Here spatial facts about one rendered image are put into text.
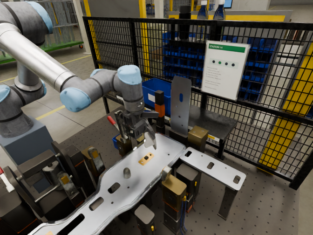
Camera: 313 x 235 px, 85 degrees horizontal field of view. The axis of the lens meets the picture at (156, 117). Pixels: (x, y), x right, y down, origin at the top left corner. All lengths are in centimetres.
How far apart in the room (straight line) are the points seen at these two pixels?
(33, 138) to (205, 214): 100
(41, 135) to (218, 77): 105
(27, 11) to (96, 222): 79
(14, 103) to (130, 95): 66
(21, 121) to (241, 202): 126
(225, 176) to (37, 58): 82
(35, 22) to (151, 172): 75
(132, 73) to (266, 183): 105
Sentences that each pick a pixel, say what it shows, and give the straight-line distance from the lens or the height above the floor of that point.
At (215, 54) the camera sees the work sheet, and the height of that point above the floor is 139.
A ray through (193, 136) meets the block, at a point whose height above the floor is 105.
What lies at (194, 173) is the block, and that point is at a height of 98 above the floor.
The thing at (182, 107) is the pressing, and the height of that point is 118.
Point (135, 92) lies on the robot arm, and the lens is 59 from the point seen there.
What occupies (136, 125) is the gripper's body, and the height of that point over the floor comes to 125.
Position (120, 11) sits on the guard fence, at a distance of 305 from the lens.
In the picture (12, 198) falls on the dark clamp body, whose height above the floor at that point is 108.
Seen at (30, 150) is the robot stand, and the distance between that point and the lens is 116.
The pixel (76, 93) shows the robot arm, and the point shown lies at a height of 144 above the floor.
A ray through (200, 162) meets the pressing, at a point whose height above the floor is 100.
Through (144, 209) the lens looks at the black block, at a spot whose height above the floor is 99.
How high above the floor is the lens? 165
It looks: 35 degrees down
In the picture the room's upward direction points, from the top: 3 degrees counter-clockwise
